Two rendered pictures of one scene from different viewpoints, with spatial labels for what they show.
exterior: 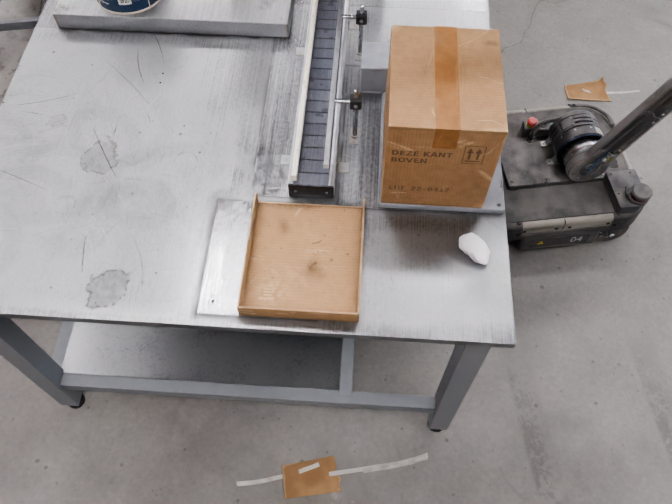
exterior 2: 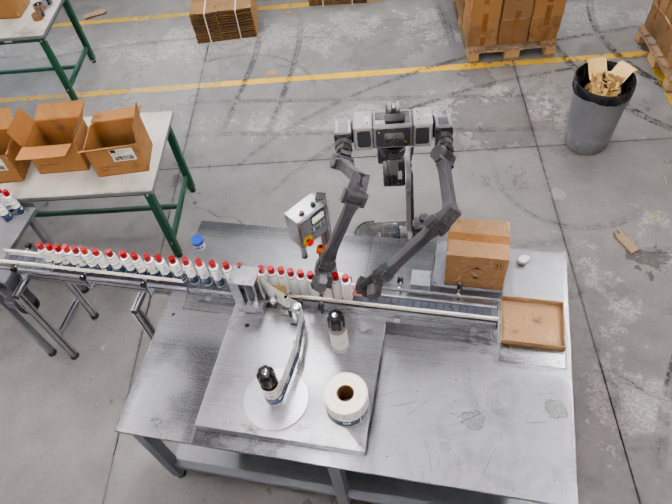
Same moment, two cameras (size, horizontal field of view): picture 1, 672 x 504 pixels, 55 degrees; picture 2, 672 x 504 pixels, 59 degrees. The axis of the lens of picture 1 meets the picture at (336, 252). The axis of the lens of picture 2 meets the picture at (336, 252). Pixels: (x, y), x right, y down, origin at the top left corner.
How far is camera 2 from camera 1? 2.51 m
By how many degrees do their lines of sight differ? 41
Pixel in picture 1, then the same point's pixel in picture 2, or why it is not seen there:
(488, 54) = (466, 222)
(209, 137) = (458, 365)
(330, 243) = (523, 313)
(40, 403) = not seen: outside the picture
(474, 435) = not seen: hidden behind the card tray
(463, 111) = (499, 234)
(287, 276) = (542, 331)
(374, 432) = not seen: hidden behind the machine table
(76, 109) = (436, 436)
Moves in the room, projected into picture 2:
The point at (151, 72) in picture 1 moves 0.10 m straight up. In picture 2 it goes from (408, 397) to (408, 388)
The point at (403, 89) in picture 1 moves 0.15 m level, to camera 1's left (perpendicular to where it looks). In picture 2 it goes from (487, 253) to (488, 278)
